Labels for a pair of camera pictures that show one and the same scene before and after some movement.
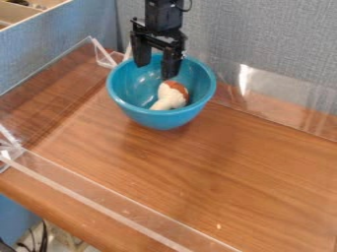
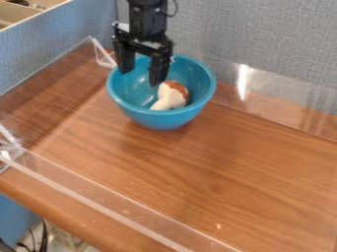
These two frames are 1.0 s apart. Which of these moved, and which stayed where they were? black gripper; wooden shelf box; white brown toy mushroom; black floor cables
Moved: black gripper
Stayed: wooden shelf box; black floor cables; white brown toy mushroom
